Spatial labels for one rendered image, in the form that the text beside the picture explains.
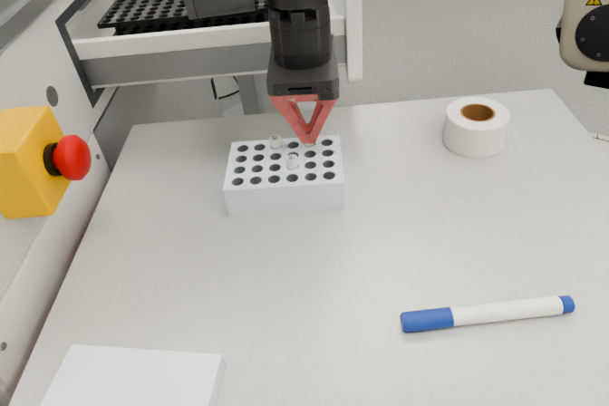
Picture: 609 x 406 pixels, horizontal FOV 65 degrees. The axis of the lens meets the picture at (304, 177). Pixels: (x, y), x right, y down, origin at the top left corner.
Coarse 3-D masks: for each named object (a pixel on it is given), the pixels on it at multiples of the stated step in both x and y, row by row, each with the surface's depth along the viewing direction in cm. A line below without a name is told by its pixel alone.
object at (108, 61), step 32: (96, 0) 67; (96, 32) 66; (160, 32) 56; (192, 32) 56; (224, 32) 56; (256, 32) 56; (96, 64) 58; (128, 64) 58; (160, 64) 58; (192, 64) 58; (224, 64) 58; (256, 64) 58
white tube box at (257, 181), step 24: (240, 144) 54; (264, 144) 54; (288, 144) 54; (336, 144) 53; (240, 168) 51; (264, 168) 51; (312, 168) 51; (336, 168) 50; (240, 192) 48; (264, 192) 48; (288, 192) 48; (312, 192) 48; (336, 192) 48
